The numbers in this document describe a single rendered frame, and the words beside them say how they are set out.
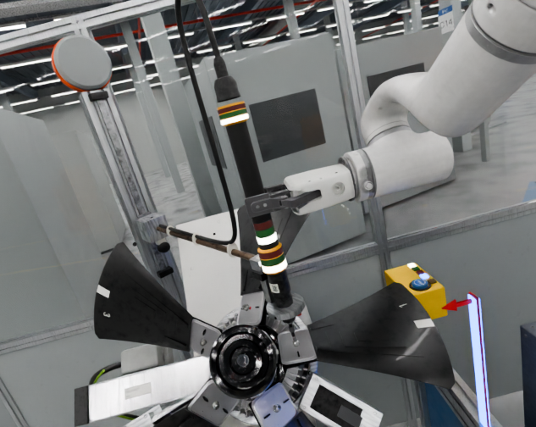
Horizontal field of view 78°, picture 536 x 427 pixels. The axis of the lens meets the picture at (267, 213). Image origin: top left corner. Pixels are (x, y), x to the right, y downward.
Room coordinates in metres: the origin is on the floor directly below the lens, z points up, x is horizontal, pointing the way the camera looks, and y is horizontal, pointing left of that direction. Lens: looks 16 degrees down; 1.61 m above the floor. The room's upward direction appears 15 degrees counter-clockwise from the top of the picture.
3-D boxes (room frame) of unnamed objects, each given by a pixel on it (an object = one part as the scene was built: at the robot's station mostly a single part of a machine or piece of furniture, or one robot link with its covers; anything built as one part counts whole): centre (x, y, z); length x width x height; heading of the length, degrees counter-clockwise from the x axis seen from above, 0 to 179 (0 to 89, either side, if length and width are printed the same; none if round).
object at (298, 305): (0.55, 0.02, 1.32); 0.09 x 0.07 x 0.10; 35
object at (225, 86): (0.54, 0.01, 1.47); 0.04 x 0.04 x 0.46
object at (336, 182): (0.54, -0.10, 1.47); 0.11 x 0.10 x 0.07; 90
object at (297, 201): (0.50, -0.06, 1.47); 0.08 x 0.06 x 0.01; 150
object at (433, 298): (0.83, -0.35, 1.02); 0.16 x 0.10 x 0.11; 0
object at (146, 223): (1.05, 0.37, 1.36); 0.10 x 0.07 x 0.08; 35
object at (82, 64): (1.13, 0.42, 1.88); 0.17 x 0.15 x 0.16; 90
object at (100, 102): (1.09, 0.40, 1.48); 0.05 x 0.03 x 0.62; 125
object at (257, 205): (0.50, 0.00, 1.47); 0.07 x 0.03 x 0.03; 90
